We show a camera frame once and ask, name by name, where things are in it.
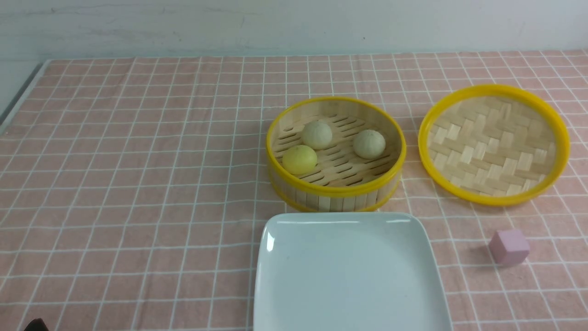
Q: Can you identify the yellow-rimmed bamboo steamer basket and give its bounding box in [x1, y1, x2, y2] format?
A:
[266, 96, 406, 212]

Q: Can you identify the yellow steamed bun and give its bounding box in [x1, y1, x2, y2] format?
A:
[282, 145, 317, 175]

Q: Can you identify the yellow-rimmed woven steamer lid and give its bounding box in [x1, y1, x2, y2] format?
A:
[418, 84, 571, 206]

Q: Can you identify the beige steamed bun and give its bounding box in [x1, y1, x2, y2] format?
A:
[301, 121, 333, 149]
[352, 129, 386, 160]

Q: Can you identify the pink checkered tablecloth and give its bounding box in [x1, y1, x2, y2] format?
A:
[0, 50, 587, 331]

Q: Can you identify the pink cube block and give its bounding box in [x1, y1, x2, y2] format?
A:
[488, 228, 531, 266]

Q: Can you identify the white square plate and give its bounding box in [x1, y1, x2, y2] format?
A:
[253, 212, 453, 331]

